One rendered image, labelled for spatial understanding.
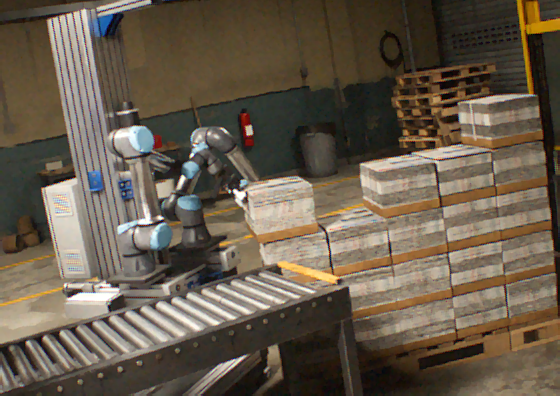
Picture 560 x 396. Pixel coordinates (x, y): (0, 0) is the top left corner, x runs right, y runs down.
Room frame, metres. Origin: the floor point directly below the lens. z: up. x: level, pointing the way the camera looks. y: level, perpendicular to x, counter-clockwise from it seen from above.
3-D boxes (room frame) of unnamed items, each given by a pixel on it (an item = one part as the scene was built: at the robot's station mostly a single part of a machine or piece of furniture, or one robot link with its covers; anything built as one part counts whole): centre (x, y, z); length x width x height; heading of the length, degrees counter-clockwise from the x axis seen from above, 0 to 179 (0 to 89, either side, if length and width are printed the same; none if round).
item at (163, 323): (2.42, 0.47, 0.77); 0.47 x 0.05 x 0.05; 28
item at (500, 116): (3.57, -1.17, 0.65); 0.39 x 0.30 x 1.29; 7
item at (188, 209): (3.54, 0.45, 0.98); 0.13 x 0.12 x 0.14; 41
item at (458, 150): (3.51, -0.88, 1.06); 0.37 x 0.28 x 0.01; 8
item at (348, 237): (3.47, -0.45, 0.42); 1.17 x 0.39 x 0.83; 97
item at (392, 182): (3.49, -0.59, 0.95); 0.38 x 0.29 x 0.23; 7
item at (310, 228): (3.29, 0.00, 0.86); 0.29 x 0.16 x 0.04; 99
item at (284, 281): (2.66, 0.01, 0.77); 0.47 x 0.05 x 0.05; 28
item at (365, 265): (3.47, -0.45, 0.40); 1.16 x 0.38 x 0.51; 97
